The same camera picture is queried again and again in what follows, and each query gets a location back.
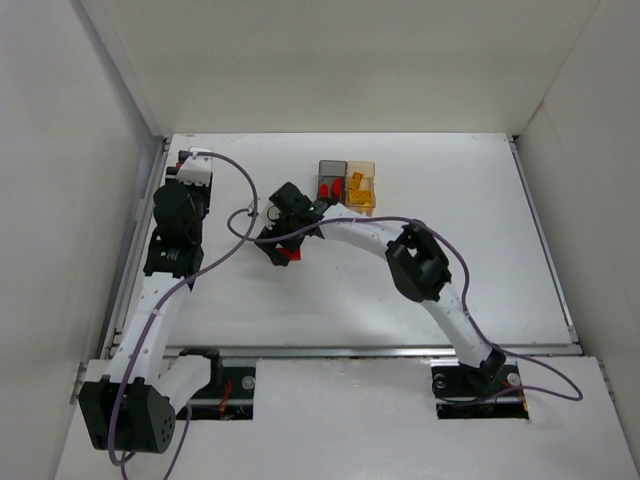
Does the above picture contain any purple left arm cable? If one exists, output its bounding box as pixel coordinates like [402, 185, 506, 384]
[107, 149, 261, 480]

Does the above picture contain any clear tan plastic container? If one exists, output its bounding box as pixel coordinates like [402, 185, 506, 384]
[345, 161, 376, 217]

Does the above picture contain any smoky grey plastic container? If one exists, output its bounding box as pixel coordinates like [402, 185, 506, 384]
[316, 160, 348, 203]

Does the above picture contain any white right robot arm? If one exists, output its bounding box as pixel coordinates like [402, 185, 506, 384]
[257, 182, 506, 397]

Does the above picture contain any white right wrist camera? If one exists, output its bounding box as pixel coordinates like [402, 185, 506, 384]
[247, 201, 279, 226]

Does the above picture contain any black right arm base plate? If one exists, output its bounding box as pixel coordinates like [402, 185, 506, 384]
[431, 362, 529, 420]

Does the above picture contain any aluminium frame rail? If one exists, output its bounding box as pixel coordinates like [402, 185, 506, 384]
[99, 342, 584, 361]

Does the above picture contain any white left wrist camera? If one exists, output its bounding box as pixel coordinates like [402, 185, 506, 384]
[165, 147, 214, 187]

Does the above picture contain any red curved lego brick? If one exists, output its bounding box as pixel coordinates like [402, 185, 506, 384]
[332, 177, 344, 199]

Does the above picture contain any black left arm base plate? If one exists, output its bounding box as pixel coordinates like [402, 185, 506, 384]
[160, 362, 257, 421]

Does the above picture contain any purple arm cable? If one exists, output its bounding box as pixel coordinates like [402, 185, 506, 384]
[227, 208, 585, 404]
[107, 149, 261, 480]

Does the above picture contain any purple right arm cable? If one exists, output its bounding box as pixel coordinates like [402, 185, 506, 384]
[227, 208, 585, 404]

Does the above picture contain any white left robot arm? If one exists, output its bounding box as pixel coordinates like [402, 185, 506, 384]
[79, 166, 216, 453]

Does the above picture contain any red lego brick from stack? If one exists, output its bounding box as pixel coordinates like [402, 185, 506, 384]
[278, 247, 302, 261]

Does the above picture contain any yellow lego brick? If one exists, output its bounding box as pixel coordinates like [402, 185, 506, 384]
[347, 190, 374, 207]
[349, 172, 364, 190]

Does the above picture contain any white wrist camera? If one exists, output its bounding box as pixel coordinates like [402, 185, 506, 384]
[247, 201, 279, 226]
[165, 147, 214, 187]

